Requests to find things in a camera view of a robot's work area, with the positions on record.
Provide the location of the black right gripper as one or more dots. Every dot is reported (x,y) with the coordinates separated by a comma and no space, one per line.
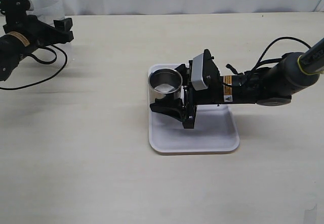
(186,112)

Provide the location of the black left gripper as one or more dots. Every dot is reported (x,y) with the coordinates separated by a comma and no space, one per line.
(25,34)

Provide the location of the stainless steel cup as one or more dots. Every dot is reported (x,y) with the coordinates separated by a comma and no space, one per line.
(164,83)

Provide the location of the translucent plastic measuring cup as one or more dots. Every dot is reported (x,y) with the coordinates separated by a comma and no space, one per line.
(47,11)

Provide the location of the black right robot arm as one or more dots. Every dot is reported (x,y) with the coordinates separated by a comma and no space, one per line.
(270,82)

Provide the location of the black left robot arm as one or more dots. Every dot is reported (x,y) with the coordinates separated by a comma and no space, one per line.
(10,61)

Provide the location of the white rectangular tray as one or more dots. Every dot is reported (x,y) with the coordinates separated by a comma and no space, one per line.
(214,132)

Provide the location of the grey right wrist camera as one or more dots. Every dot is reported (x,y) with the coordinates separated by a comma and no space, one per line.
(198,81)

